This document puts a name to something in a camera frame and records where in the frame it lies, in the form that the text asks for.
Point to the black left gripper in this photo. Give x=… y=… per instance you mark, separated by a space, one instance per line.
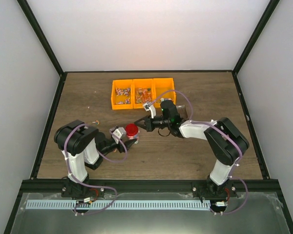
x=128 y=144

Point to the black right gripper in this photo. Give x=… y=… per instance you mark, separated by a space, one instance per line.
x=149 y=127

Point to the clear plastic jar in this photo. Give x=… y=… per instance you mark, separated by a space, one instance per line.
x=136 y=137

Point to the red jar lid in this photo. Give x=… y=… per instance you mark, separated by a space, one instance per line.
x=131 y=130

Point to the orange candy bin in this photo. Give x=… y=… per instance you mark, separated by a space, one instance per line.
x=142 y=92
x=122 y=94
x=160 y=85

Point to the brown slotted plastic scoop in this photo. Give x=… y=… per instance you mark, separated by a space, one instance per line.
x=181 y=109

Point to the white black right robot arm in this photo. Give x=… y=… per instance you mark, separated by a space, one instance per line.
x=226 y=141

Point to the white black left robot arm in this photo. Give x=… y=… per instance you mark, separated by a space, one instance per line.
x=85 y=146

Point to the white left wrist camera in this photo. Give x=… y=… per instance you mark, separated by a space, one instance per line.
x=117 y=133

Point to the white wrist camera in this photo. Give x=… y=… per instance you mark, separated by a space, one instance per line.
x=117 y=133
x=149 y=107

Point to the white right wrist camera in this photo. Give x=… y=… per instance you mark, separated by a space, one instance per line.
x=149 y=107

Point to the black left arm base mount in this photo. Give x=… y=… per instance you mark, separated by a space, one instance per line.
x=75 y=190

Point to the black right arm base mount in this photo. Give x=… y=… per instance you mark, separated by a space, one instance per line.
x=207 y=189

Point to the light blue slotted cable duct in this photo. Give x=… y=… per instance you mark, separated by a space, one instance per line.
x=195 y=205

